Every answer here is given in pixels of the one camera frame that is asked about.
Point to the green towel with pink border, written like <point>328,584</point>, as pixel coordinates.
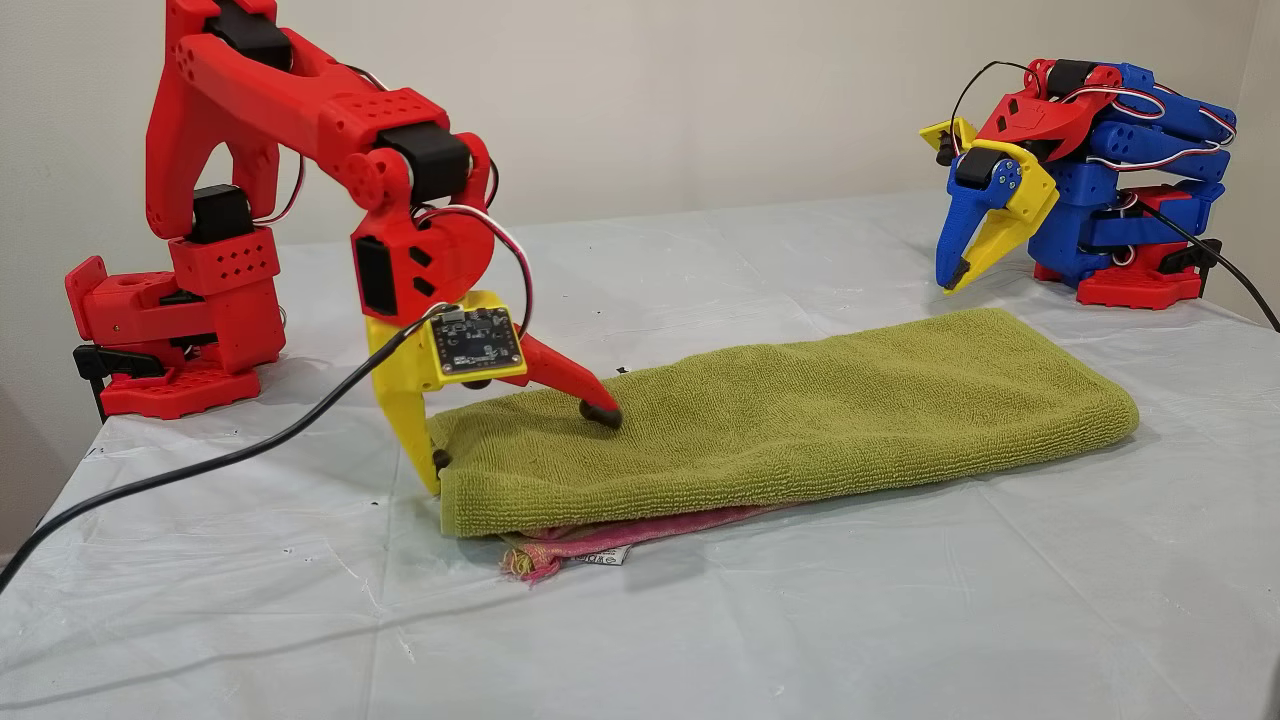
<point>800,420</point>

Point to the pale blue table cover sheet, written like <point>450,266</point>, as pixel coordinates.
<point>900,600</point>

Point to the camera on blue arm gripper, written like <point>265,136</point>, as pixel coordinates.
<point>945,150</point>

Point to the camera on red arm gripper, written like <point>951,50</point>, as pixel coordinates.
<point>477,342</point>

